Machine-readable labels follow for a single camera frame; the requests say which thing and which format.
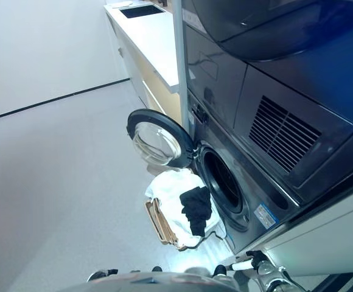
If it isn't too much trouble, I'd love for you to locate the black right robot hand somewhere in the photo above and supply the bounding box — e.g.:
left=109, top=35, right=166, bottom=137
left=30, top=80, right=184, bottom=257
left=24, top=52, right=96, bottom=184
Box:
left=229, top=249, right=270, bottom=274

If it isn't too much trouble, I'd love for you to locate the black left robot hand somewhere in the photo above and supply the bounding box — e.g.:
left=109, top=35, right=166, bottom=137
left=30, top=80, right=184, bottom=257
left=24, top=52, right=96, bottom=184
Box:
left=87, top=268, right=119, bottom=282

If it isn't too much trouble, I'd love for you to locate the black garment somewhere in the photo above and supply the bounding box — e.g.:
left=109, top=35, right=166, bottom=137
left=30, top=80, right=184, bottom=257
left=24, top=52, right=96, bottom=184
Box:
left=179, top=186, right=212, bottom=237

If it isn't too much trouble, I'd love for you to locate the dark grey washing machine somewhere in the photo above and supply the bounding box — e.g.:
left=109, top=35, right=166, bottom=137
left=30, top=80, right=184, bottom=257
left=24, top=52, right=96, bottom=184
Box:
left=187, top=91, right=302, bottom=255

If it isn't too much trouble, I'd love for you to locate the brown laundry basket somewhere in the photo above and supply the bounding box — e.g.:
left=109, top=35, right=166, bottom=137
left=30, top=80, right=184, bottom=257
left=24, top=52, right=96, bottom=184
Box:
left=145, top=197, right=189, bottom=252

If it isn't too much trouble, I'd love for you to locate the blue white label sticker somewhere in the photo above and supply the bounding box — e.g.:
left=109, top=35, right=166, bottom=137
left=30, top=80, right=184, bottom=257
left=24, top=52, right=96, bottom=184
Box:
left=254, top=203, right=278, bottom=229

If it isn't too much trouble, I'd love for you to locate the silver robot torso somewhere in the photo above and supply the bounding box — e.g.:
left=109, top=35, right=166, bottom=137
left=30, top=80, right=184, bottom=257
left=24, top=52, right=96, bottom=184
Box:
left=59, top=272, right=250, bottom=292

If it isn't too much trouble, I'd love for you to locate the white cloth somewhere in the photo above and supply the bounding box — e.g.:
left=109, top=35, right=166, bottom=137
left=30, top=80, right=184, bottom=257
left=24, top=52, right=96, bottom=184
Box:
left=144, top=170, right=226, bottom=247

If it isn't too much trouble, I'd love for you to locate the round washer door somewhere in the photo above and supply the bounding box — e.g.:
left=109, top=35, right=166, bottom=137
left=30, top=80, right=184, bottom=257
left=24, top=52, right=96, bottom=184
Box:
left=127, top=109, right=201, bottom=168

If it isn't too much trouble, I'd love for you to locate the dark grey stacked dryer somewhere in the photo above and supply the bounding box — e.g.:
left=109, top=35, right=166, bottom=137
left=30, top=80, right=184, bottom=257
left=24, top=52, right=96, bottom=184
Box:
left=181, top=0, right=353, bottom=206

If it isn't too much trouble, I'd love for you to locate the white counter cabinet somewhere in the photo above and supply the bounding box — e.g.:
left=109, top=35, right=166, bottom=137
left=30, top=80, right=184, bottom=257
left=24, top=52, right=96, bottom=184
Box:
left=103, top=0, right=183, bottom=122

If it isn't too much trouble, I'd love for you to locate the black recessed sink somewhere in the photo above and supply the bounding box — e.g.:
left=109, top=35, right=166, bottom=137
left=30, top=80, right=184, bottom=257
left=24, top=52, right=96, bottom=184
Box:
left=118, top=5, right=167, bottom=19

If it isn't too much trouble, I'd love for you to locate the black cable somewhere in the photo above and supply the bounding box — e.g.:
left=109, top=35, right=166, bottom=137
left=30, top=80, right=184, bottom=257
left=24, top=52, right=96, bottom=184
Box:
left=176, top=231, right=226, bottom=251

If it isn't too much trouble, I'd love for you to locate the white appliance enclosure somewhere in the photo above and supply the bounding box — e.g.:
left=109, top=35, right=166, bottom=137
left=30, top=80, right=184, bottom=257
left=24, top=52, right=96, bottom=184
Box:
left=173, top=0, right=353, bottom=277

